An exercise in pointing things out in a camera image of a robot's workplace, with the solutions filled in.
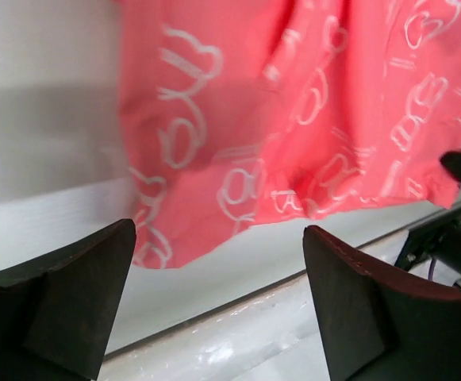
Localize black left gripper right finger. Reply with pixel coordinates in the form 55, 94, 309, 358
303, 225, 461, 380

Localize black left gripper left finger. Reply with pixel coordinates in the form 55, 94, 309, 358
0, 218, 136, 380

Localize pink jacket with white lining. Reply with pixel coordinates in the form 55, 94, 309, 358
119, 1, 461, 269

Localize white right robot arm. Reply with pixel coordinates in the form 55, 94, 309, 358
394, 152, 461, 275

